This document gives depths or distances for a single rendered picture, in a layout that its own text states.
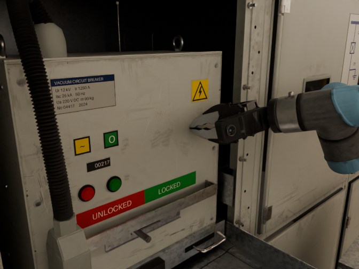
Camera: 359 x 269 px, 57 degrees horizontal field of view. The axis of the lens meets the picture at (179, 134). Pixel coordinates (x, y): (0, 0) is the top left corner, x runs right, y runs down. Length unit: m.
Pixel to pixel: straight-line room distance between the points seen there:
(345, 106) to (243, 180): 0.40
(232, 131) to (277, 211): 0.53
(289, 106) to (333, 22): 0.56
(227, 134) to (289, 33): 0.41
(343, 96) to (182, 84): 0.33
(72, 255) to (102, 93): 0.28
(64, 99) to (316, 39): 0.76
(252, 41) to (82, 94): 0.45
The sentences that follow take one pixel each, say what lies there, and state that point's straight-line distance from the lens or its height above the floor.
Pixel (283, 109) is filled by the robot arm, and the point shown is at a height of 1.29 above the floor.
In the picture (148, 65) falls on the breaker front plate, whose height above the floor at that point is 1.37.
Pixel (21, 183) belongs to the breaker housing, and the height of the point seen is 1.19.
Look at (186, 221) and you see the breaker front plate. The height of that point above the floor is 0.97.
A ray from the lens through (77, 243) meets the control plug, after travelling 0.57.
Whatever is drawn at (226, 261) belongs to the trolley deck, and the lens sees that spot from 0.95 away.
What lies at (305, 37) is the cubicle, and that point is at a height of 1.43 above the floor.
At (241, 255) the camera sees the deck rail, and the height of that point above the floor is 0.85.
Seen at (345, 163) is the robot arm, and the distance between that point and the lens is 0.72.
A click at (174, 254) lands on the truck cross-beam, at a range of 0.88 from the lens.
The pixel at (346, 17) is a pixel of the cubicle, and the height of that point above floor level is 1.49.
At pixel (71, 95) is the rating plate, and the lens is 0.60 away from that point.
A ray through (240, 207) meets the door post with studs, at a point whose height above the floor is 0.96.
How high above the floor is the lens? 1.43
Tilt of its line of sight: 17 degrees down
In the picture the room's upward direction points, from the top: straight up
